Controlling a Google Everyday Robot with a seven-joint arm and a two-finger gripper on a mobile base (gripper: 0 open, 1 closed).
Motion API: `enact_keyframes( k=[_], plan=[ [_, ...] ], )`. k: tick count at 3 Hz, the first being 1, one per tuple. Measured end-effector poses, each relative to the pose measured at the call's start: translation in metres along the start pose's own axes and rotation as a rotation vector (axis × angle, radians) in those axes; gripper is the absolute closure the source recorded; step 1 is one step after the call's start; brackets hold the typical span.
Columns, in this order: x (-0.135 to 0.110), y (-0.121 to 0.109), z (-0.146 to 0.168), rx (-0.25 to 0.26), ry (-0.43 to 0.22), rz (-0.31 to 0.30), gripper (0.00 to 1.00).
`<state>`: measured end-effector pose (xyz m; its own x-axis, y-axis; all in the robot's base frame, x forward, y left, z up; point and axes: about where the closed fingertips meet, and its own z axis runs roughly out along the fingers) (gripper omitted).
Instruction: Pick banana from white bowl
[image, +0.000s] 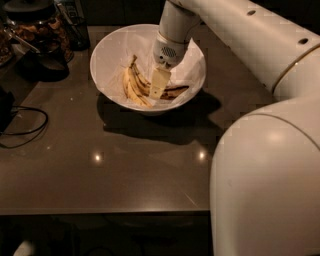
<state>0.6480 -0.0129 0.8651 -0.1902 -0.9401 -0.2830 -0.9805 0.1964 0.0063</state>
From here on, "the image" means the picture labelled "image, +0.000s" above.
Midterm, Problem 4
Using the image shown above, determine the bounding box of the black cable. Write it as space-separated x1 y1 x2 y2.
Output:
0 105 50 150

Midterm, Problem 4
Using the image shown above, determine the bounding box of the white bowl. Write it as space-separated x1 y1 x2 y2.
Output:
89 23 207 116

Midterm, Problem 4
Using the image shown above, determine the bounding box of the black mug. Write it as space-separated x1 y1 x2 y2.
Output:
21 40 69 82

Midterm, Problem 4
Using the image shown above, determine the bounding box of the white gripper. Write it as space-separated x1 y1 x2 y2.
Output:
149 33 189 99

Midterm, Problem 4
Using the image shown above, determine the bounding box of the black device at left edge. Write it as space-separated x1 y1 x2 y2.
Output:
0 87 15 132

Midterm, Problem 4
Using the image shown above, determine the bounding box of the glass jar with snacks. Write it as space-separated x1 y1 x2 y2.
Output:
3 0 74 62

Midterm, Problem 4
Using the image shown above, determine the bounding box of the white object under table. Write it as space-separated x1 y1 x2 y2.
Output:
13 240 37 256

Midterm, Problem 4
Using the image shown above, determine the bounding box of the glass jar at left edge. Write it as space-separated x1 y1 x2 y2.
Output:
0 21 14 67

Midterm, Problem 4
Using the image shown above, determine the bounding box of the spotted brown banana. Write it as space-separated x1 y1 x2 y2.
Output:
131 64 189 100

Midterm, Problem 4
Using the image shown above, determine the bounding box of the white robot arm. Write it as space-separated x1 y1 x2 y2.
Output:
154 0 320 256

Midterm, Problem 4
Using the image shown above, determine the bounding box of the black mesh pen cup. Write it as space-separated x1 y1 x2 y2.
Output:
56 3 90 51

